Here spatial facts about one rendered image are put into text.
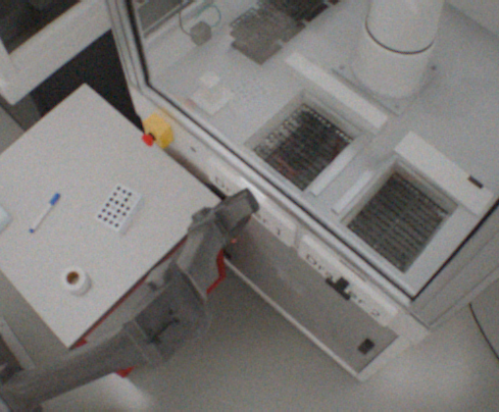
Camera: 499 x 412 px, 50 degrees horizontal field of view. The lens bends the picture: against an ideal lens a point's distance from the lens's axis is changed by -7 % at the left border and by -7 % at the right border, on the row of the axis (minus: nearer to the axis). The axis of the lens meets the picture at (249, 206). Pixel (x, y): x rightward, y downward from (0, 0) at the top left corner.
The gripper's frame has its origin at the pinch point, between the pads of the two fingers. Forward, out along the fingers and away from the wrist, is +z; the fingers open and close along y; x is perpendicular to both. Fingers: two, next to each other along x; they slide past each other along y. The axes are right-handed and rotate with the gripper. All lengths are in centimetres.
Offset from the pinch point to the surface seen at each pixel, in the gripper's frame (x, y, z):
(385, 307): -41.0, 5.3, -3.2
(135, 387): 12, -86, 54
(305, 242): -16.6, 5.9, -2.1
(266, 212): -4.1, 5.9, -0.5
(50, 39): 82, 9, -1
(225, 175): 9.5, 7.4, -1.5
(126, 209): 29.1, -16.9, 1.9
